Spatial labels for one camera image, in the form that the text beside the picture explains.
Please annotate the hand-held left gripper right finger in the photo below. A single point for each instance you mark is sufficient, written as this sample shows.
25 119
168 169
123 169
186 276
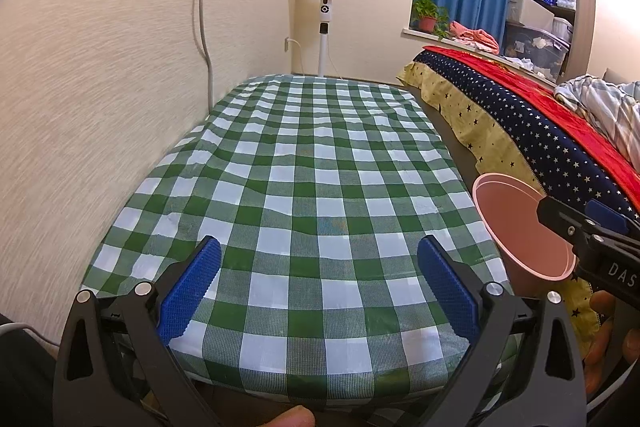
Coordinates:
447 292

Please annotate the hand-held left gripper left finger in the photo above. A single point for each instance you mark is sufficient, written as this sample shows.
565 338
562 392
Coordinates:
192 292

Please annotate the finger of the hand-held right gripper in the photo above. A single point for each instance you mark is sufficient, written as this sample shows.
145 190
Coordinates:
607 216
562 217

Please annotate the pink plastic bin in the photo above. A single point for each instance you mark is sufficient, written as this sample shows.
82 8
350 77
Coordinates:
515 222

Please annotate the person's right hand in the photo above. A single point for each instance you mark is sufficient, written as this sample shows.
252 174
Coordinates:
600 332

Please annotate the person's left hand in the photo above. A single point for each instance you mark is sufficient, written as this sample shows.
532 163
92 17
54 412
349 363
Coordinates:
290 418

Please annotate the navy starry blanket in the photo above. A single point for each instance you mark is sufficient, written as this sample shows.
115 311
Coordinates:
540 132

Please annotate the striped grey quilt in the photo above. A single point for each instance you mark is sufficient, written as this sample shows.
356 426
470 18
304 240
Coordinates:
600 102

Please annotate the yellow starry bed skirt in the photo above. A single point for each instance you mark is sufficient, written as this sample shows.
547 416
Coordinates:
480 127

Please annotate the red blanket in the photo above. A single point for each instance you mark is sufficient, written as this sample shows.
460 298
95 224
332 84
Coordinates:
525 92

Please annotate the green checkered tablecloth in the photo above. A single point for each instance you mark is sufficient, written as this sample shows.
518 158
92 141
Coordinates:
310 187

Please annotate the clear storage bin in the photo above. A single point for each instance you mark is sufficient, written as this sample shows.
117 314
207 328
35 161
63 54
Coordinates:
535 47

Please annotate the small white storage box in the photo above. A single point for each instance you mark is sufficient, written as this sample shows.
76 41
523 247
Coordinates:
562 29

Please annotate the pink cloth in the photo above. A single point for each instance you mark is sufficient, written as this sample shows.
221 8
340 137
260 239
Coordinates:
475 36

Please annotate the beige cardboard box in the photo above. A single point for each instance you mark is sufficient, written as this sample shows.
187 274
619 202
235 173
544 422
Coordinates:
530 9

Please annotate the wooden bookshelf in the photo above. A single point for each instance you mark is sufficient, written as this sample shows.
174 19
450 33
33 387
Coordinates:
582 7

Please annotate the potted green plant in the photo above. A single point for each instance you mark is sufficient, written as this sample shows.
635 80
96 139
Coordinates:
427 24

